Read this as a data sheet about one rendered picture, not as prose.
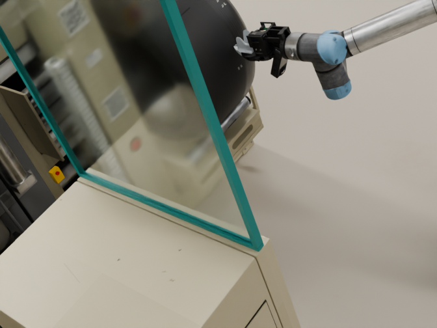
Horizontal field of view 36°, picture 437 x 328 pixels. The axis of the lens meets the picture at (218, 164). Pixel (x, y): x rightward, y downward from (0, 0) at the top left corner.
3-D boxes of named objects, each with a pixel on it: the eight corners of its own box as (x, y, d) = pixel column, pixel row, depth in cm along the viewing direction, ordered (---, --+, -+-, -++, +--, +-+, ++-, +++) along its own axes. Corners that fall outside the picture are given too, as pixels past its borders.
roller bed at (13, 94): (63, 161, 231) (23, 95, 212) (37, 151, 240) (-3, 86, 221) (101, 125, 241) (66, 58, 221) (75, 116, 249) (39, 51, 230)
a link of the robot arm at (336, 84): (352, 73, 186) (340, 41, 179) (354, 97, 178) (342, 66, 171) (324, 81, 188) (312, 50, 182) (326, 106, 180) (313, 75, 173)
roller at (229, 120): (177, 167, 214) (189, 174, 213) (177, 159, 211) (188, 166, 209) (240, 100, 231) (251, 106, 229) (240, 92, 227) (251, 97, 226)
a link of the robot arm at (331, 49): (337, 73, 169) (328, 47, 164) (303, 70, 177) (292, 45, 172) (352, 53, 173) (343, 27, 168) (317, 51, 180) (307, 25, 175)
